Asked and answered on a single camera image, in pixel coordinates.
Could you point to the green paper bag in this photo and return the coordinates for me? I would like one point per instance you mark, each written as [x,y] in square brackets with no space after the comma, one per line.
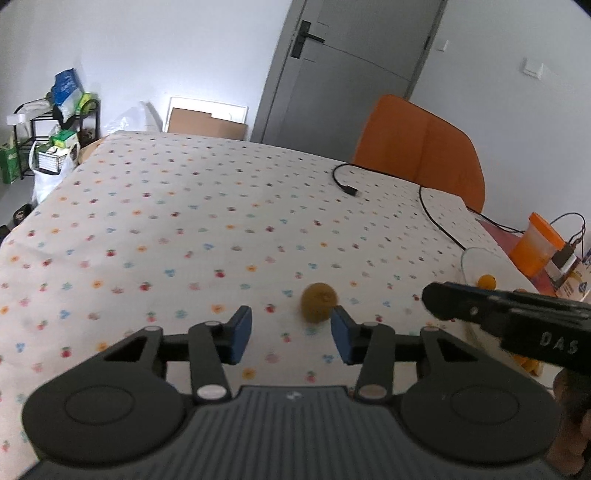
[9,161]

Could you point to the black shelf rack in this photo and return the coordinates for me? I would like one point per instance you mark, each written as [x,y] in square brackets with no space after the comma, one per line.
[90,122]

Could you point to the orange plastic cup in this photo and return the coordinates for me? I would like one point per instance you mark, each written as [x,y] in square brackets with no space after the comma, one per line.
[535,247]

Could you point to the grey white charger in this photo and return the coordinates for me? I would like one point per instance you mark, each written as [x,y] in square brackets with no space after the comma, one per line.
[562,264]

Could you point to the white bag with box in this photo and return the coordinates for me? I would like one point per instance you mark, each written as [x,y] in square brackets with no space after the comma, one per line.
[48,177]

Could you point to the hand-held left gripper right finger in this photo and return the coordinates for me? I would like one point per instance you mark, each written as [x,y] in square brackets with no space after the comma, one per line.
[340,336]

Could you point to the floral white tablecloth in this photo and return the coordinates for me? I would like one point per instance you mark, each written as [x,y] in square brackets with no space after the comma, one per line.
[161,207]

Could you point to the clear white plastic bag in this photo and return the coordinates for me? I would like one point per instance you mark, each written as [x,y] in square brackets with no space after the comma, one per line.
[134,119]

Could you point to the grey door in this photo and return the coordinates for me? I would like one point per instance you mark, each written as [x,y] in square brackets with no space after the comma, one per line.
[341,74]

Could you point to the small orange kumquat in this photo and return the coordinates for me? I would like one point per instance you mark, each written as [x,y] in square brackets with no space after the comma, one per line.
[487,280]

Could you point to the brown kiwi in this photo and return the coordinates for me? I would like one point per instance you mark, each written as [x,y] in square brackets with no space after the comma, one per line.
[318,302]

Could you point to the black slipper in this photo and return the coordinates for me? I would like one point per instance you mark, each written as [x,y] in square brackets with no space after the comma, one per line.
[21,216]

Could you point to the white plate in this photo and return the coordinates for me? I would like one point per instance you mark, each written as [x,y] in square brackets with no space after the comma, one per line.
[475,263]

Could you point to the printed card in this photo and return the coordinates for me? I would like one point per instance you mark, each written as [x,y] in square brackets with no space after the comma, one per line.
[575,286]

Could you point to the person's right hand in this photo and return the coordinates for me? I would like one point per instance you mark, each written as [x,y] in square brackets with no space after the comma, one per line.
[575,415]

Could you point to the green white box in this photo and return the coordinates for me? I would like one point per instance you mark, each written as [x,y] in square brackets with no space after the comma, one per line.
[63,138]

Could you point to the orange chair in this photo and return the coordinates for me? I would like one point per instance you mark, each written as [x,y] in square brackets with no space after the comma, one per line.
[415,143]

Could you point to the blue plastic bag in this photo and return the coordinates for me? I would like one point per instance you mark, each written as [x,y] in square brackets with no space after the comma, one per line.
[67,90]

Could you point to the pink table mat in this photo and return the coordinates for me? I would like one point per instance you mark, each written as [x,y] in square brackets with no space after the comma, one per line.
[501,240]

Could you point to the brown cardboard sheet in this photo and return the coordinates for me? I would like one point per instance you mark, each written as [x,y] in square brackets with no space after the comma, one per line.
[205,123]

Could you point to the white framed board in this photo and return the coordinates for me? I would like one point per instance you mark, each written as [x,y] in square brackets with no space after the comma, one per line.
[207,102]

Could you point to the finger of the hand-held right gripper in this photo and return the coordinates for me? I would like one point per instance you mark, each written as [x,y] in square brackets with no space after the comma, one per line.
[461,302]

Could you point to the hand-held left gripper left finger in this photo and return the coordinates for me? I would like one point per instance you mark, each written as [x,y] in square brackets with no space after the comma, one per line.
[242,333]

